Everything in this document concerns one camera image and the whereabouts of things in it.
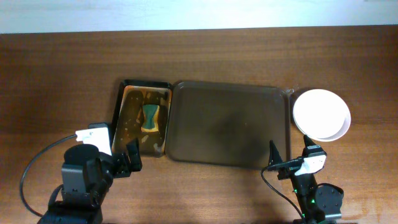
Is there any white plate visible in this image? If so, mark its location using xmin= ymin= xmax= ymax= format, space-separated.
xmin=292 ymin=89 xmax=351 ymax=142

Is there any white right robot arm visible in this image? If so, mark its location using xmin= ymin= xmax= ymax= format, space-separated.
xmin=261 ymin=135 xmax=344 ymax=224

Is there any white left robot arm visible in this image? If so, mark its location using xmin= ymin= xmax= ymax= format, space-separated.
xmin=39 ymin=139 xmax=142 ymax=224

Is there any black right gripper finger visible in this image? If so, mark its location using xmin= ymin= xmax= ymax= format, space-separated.
xmin=268 ymin=140 xmax=283 ymax=166
xmin=303 ymin=135 xmax=317 ymax=150

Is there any yellow green sponge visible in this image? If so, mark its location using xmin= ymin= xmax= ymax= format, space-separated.
xmin=141 ymin=105 xmax=160 ymax=133

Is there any small black soapy tray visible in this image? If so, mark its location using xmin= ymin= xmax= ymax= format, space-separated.
xmin=111 ymin=80 xmax=172 ymax=157

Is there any large brown serving tray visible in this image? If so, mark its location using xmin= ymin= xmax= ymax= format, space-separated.
xmin=165 ymin=81 xmax=291 ymax=170

